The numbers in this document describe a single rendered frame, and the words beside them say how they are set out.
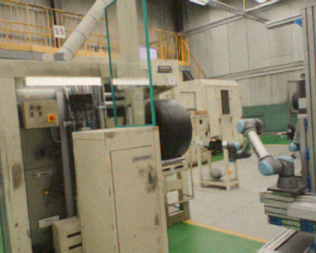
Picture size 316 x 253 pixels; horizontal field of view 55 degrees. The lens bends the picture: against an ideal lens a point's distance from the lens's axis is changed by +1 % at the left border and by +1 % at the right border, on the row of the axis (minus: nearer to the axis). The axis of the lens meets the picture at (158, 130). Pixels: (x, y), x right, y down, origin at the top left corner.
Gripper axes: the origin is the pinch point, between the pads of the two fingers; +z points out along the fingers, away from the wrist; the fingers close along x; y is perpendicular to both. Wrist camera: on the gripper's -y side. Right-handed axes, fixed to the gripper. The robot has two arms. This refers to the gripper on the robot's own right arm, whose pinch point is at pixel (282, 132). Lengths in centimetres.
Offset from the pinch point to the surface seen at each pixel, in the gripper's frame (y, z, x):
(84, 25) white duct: -137, 30, -168
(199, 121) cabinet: 14, 429, 126
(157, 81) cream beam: -78, 49, -104
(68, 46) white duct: -121, 26, -187
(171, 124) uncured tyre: -35, -1, -119
